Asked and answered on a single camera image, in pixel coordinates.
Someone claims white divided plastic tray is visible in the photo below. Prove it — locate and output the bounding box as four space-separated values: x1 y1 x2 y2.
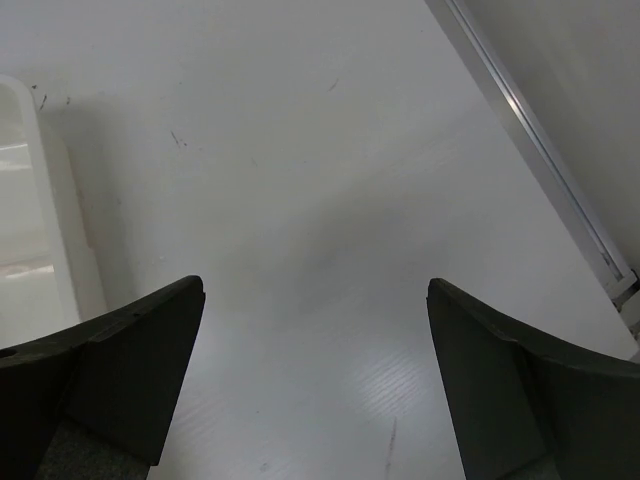
1 76 106 322

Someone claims aluminium side rail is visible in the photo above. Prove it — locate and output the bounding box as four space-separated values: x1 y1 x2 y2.
426 1 639 324

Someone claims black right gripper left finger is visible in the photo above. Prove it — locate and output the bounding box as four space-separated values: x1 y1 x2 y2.
1 275 205 479

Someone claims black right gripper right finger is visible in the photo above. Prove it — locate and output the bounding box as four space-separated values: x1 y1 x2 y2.
426 278 639 479

